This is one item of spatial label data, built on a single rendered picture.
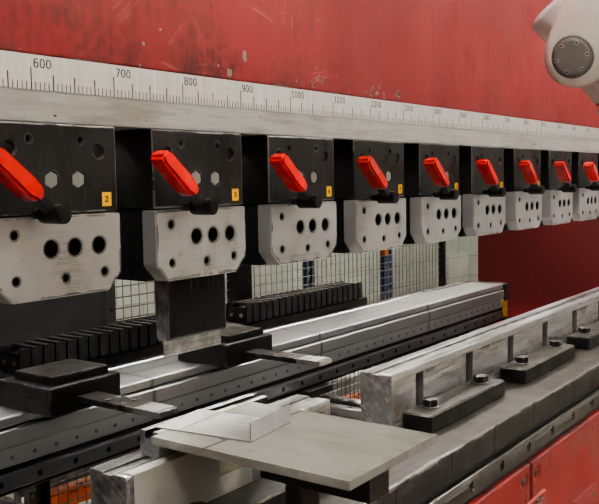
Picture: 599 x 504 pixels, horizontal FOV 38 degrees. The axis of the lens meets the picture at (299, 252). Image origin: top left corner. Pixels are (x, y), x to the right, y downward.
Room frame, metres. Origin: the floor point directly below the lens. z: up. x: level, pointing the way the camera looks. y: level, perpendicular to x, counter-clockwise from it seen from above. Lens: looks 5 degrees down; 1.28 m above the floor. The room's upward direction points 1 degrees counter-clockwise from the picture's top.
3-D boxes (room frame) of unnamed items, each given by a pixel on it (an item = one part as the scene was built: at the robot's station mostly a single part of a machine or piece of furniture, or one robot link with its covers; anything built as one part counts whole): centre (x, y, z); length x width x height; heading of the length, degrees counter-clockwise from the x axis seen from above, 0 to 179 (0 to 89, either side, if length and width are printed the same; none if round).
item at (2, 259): (0.84, 0.26, 1.26); 0.15 x 0.09 x 0.17; 144
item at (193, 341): (1.02, 0.13, 1.13); 0.10 x 0.02 x 0.10; 144
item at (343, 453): (0.94, 0.01, 1.00); 0.26 x 0.18 x 0.01; 54
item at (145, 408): (1.11, 0.27, 1.01); 0.26 x 0.12 x 0.05; 54
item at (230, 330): (1.39, 0.07, 1.01); 0.26 x 0.12 x 0.05; 54
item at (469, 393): (1.48, -0.27, 0.89); 0.30 x 0.05 x 0.03; 144
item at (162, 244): (1.00, 0.14, 1.26); 0.15 x 0.09 x 0.17; 144
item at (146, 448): (1.04, 0.12, 0.99); 0.20 x 0.03 x 0.03; 144
